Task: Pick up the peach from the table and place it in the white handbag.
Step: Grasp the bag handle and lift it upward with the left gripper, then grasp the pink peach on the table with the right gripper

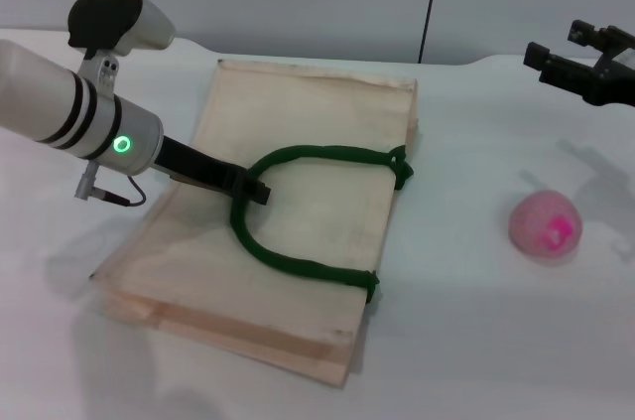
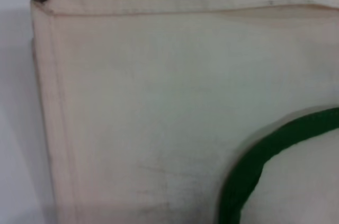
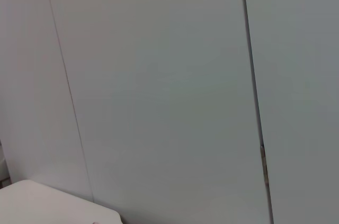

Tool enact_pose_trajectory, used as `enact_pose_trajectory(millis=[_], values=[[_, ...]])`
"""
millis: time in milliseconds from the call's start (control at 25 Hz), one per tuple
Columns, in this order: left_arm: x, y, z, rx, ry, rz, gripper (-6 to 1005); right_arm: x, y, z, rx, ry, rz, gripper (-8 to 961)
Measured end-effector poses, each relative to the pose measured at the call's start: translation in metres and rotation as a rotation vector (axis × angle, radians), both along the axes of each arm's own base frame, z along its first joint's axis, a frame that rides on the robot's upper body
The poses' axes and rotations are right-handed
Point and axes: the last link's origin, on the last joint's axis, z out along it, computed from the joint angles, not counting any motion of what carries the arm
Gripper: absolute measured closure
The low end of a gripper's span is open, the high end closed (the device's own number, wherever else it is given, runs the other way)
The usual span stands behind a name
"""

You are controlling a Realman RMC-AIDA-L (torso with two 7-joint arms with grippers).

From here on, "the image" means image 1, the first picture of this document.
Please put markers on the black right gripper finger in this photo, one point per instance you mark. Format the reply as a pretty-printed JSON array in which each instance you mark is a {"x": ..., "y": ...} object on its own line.
[
  {"x": 607, "y": 37},
  {"x": 565, "y": 70}
]

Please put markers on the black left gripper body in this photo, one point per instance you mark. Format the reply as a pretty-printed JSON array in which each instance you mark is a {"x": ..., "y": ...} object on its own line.
[{"x": 193, "y": 162}]

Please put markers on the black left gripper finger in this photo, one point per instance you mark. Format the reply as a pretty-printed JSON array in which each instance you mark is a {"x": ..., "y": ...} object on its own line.
[{"x": 258, "y": 193}]

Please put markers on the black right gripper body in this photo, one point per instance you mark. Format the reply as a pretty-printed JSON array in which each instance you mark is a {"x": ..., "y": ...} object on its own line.
[{"x": 615, "y": 80}]

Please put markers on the cream fabric handbag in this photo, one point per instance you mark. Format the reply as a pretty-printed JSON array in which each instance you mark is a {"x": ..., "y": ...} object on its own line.
[{"x": 307, "y": 107}]

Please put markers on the pink peach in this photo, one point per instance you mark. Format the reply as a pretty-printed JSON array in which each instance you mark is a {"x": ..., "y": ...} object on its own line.
[{"x": 543, "y": 226}]

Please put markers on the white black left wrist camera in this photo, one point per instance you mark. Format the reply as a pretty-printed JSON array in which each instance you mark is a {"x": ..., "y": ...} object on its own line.
[{"x": 119, "y": 18}]

